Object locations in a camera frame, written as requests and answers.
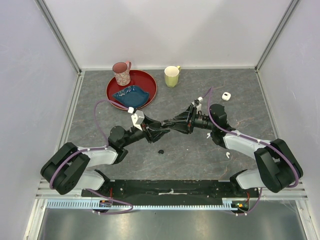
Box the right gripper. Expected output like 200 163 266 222
168 104 216 135

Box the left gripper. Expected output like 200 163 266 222
121 113 171 147

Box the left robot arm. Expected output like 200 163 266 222
40 118 170 197

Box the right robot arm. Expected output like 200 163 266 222
161 104 303 197

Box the white earbud charging case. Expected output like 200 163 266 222
221 92 231 101

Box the blue leaf-shaped dish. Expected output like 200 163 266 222
112 85 150 109

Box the red round tray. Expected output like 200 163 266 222
106 70 158 110

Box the yellow-green mug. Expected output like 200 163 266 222
164 66 181 88

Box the pink floral mug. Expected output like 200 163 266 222
112 61 132 86

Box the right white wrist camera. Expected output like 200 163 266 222
191 96 203 112

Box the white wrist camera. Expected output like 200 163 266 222
191 96 203 112
127 107 145 131

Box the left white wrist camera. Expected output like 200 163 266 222
127 107 145 131

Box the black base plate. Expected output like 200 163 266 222
97 179 259 206

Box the light blue cable duct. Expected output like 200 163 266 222
46 199 238 211

